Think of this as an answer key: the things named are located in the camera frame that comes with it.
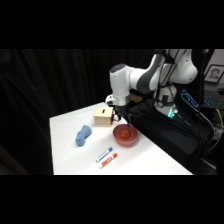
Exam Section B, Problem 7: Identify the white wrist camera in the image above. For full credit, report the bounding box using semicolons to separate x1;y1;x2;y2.
104;94;118;108

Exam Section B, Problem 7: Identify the blue rolled cloth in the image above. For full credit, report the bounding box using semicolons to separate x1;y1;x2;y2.
75;124;93;147

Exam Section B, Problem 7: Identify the tan wrist mount plate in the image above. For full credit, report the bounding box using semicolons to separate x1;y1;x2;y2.
129;94;144;104

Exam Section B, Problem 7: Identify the red and white marker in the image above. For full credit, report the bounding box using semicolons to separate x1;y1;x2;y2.
98;152;118;169

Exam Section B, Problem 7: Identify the blue and white marker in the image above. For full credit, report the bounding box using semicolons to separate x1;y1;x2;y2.
95;146;114;163

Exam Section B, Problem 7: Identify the blue lit device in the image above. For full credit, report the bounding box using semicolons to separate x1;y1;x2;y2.
180;88;200;110

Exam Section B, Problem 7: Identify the red ball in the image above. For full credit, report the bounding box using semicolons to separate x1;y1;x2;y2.
120;129;132;140

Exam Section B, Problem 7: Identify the framed portrait picture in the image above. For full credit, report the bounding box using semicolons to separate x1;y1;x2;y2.
203;64;224;84

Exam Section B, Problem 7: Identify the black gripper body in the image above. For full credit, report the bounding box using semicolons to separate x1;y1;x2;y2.
113;104;130;120

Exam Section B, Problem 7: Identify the black curtain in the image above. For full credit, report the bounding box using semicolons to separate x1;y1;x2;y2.
0;49;164;176

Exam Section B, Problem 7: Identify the black covered robot stand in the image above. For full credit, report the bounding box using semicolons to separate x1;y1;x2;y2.
123;98;216;176

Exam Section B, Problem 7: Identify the yellow cable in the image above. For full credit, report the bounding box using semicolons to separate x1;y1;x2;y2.
207;108;224;152

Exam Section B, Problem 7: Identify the light wooden box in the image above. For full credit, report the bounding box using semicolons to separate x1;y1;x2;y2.
92;106;115;128

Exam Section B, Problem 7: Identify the pink bowl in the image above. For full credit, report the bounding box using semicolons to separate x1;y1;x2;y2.
112;123;139;147

